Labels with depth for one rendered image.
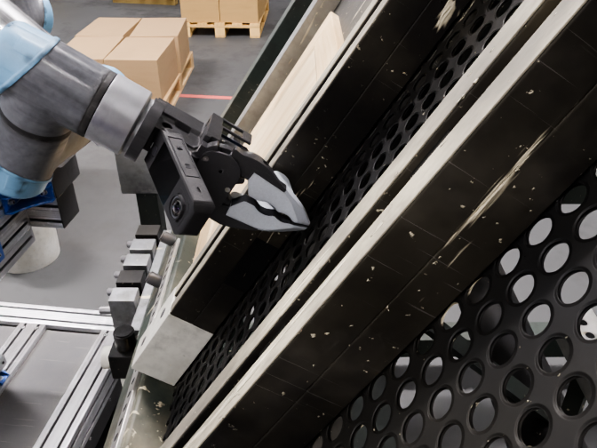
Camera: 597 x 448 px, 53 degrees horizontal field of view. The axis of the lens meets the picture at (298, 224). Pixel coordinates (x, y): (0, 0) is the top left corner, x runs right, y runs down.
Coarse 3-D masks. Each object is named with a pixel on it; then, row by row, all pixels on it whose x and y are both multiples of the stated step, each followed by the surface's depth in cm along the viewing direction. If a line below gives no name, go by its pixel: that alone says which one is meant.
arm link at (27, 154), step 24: (0, 120) 62; (0, 144) 63; (24, 144) 62; (48, 144) 63; (72, 144) 69; (0, 168) 64; (24, 168) 64; (48, 168) 66; (0, 192) 67; (24, 192) 67
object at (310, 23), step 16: (320, 0) 121; (336, 0) 121; (304, 16) 126; (320, 16) 122; (304, 32) 124; (288, 48) 126; (304, 48) 126; (288, 64) 128; (272, 80) 130; (256, 96) 132; (272, 96) 132; (256, 112) 134
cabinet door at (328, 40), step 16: (336, 16) 113; (320, 32) 113; (336, 32) 103; (320, 48) 106; (336, 48) 95; (304, 64) 114; (320, 64) 100; (288, 80) 119; (304, 80) 107; (288, 96) 113; (304, 96) 100; (272, 112) 119; (288, 112) 106; (256, 128) 125; (272, 128) 111; (256, 144) 118; (272, 144) 105; (240, 192) 109; (208, 224) 120
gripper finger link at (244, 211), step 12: (240, 204) 66; (252, 204) 66; (264, 204) 70; (228, 216) 67; (240, 216) 67; (252, 216) 67; (264, 216) 67; (276, 216) 67; (264, 228) 68; (276, 228) 68; (288, 228) 68; (300, 228) 68
